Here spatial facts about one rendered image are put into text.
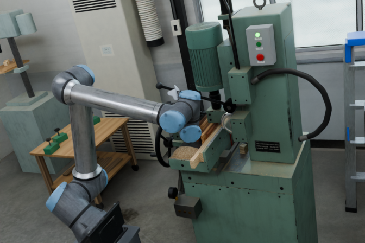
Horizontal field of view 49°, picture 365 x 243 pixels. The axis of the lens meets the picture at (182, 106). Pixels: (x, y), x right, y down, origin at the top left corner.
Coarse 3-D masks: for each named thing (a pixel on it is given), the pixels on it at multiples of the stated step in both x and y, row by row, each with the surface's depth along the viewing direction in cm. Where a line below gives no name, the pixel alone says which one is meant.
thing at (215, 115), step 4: (208, 108) 207; (220, 108) 204; (208, 112) 205; (212, 112) 203; (216, 112) 202; (220, 112) 201; (224, 112) 200; (208, 116) 206; (212, 116) 204; (216, 116) 203; (220, 116) 202; (208, 120) 207; (212, 120) 206; (216, 120) 205; (220, 120) 203
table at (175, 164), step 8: (232, 136) 213; (176, 144) 216; (184, 144) 205; (192, 144) 203; (200, 144) 201; (224, 144) 203; (216, 152) 194; (176, 160) 193; (184, 160) 190; (208, 160) 186; (216, 160) 194; (176, 168) 195; (184, 168) 193; (200, 168) 188; (208, 168) 186
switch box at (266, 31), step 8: (264, 24) 163; (272, 24) 161; (248, 32) 162; (256, 32) 160; (264, 32) 159; (272, 32) 161; (248, 40) 163; (256, 40) 162; (264, 40) 160; (272, 40) 161; (248, 48) 165; (264, 48) 162; (272, 48) 162; (264, 56) 163; (272, 56) 162; (256, 64) 166; (264, 64) 165; (272, 64) 163
